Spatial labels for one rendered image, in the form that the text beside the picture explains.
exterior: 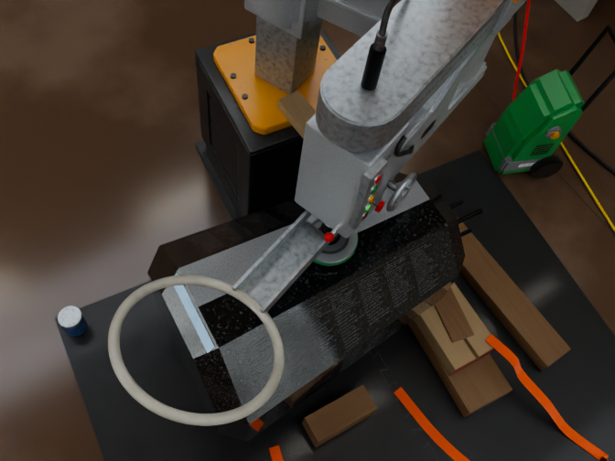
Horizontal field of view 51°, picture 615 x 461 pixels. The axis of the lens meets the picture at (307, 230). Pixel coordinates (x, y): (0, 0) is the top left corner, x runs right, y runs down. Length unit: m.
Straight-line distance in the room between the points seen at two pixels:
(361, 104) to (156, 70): 2.43
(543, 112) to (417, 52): 1.74
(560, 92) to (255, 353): 2.02
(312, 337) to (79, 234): 1.48
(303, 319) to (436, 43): 1.05
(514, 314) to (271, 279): 1.57
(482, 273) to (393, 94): 1.79
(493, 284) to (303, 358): 1.27
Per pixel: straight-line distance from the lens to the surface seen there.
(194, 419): 1.70
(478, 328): 3.06
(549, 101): 3.45
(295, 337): 2.31
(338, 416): 2.86
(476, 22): 1.91
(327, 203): 1.96
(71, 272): 3.29
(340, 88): 1.65
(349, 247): 2.32
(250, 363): 2.28
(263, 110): 2.72
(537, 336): 3.28
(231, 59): 2.90
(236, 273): 2.31
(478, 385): 3.08
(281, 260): 2.05
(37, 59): 4.09
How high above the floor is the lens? 2.91
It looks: 61 degrees down
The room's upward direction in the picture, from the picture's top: 11 degrees clockwise
